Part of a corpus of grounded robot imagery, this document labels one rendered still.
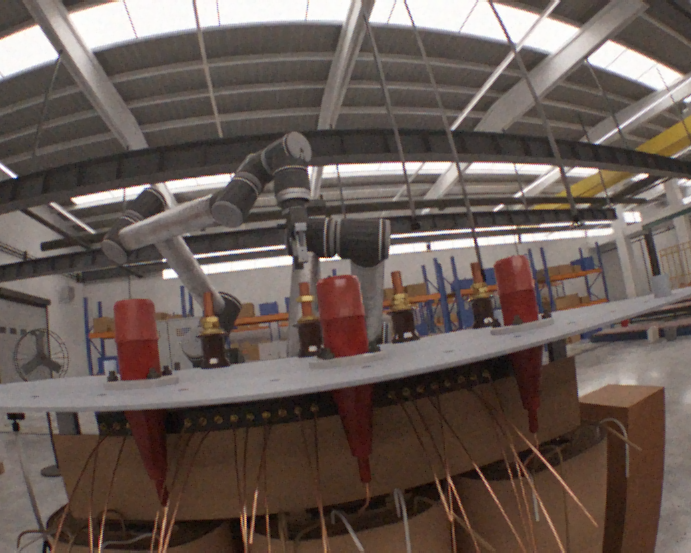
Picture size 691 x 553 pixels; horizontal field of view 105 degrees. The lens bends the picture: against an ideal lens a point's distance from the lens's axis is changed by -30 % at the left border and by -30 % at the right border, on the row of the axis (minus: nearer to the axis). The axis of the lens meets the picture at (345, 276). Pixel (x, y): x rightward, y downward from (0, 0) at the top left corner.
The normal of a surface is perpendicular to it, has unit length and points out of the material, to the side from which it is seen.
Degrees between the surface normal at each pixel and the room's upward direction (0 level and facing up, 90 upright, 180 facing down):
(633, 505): 90
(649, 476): 90
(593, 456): 90
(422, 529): 90
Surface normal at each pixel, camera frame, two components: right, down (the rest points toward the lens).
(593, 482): 0.22, -0.18
